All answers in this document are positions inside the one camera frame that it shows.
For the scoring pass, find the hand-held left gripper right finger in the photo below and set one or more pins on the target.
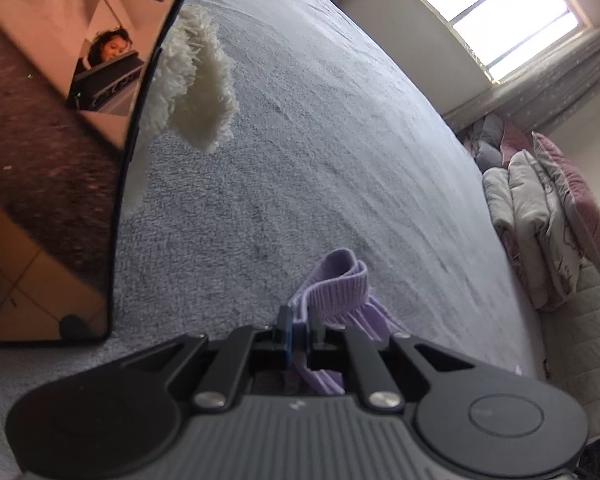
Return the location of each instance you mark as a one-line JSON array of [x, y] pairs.
[[316, 335]]

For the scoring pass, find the grey fleece bed blanket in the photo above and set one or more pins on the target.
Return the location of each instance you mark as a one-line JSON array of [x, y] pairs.
[[330, 160]]

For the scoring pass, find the white fluffy cloth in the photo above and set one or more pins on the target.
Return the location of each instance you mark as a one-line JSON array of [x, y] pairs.
[[205, 95]]

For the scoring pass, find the grey quilted headboard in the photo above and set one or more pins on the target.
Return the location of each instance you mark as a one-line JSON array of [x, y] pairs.
[[590, 335]]

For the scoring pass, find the window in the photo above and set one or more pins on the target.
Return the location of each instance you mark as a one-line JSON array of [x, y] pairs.
[[495, 5]]

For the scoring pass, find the small pink pillow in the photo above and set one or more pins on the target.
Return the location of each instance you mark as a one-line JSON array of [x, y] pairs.
[[514, 142]]

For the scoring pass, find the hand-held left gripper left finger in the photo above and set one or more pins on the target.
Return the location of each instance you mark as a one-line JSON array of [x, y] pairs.
[[289, 342]]

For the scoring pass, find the folded grey quilt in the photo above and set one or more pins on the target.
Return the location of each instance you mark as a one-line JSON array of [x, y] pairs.
[[530, 210]]

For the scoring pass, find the grey pillow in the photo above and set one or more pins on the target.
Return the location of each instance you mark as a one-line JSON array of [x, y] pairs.
[[487, 147]]

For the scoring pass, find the black smartphone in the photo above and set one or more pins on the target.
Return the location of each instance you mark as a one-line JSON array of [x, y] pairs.
[[55, 160]]

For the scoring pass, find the dark cloth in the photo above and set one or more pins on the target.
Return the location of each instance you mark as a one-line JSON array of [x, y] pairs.
[[595, 457]]

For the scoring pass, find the pink velvet pillow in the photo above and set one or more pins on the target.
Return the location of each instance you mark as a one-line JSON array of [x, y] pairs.
[[575, 200]]

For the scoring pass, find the purple garment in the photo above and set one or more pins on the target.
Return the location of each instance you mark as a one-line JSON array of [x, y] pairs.
[[340, 280]]

